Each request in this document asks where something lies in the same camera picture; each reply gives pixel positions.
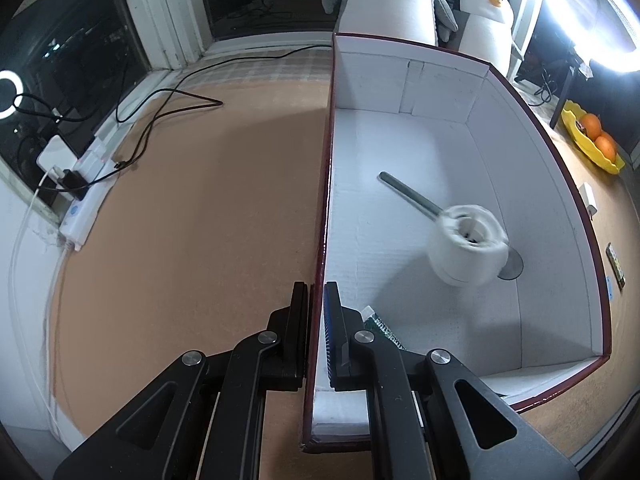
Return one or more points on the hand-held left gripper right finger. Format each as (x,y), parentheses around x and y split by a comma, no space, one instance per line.
(328,330)

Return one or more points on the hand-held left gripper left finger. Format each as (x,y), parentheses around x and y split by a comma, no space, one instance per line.
(300,320)

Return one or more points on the dark green printed packet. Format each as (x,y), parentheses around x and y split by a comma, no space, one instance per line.
(387,335)

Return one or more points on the white round device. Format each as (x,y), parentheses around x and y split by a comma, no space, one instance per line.
(460,265)

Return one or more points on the dark red cardboard box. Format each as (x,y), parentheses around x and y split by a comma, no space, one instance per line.
(400,150)

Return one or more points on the white charger adapter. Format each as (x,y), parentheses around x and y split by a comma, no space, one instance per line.
(587,197)

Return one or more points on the patterned lighter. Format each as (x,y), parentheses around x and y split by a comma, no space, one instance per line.
(616,265)

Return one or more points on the white power strip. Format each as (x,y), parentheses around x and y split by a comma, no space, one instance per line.
(85,205)

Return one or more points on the plaid cloth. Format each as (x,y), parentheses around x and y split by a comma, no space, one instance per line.
(260,67)

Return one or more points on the black plug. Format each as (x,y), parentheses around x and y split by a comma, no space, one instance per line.
(75,180)

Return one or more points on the white plugged charger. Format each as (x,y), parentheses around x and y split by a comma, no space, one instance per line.
(55,152)

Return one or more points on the yellow fruit bowl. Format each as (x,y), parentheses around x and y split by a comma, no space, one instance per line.
(582,146)

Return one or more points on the wrapped candies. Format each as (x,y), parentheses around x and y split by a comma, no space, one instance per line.
(580,125)

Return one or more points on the large penguin plush toy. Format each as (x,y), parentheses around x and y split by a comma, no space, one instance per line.
(390,0)

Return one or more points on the orange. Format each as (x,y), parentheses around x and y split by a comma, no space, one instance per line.
(591,125)
(606,146)

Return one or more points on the small penguin plush toy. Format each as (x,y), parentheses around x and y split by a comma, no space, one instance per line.
(487,30)

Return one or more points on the white window frame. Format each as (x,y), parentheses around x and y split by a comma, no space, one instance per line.
(165,20)

